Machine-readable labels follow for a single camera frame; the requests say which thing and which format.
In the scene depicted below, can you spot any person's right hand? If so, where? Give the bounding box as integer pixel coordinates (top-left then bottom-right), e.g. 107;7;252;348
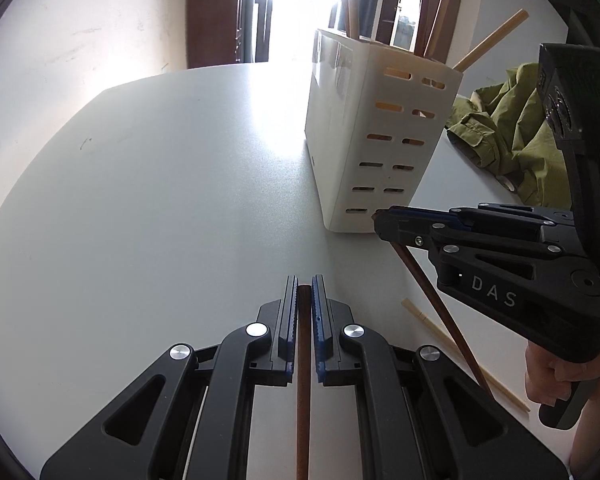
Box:
524;342;572;406

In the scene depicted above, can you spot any dark window frame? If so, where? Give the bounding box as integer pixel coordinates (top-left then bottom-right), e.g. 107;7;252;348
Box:
234;0;275;65

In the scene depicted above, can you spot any olive green jacket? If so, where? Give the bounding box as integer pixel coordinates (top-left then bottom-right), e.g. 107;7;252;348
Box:
446;62;573;207

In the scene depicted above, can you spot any light bamboo chopstick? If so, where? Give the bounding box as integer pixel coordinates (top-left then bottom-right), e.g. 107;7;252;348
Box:
401;297;532;413
451;8;529;73

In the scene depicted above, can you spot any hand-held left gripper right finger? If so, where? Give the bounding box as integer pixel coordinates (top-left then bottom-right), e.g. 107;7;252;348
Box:
311;274;571;480

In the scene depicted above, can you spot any wooden glass-door cabinet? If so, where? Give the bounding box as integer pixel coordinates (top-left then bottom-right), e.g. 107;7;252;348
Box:
356;0;467;61

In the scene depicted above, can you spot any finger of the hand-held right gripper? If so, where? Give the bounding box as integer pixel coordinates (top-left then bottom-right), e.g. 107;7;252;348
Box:
380;203;576;229
372;212;576;282

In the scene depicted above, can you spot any cream plastic utensil holder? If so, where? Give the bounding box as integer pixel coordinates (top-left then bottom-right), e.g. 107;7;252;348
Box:
304;28;465;234

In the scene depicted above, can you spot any brown wooden panel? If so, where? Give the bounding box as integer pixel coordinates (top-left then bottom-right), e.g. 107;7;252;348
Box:
186;0;244;70

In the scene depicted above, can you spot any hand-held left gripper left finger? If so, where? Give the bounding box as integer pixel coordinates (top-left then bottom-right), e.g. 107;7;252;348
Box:
40;275;300;480

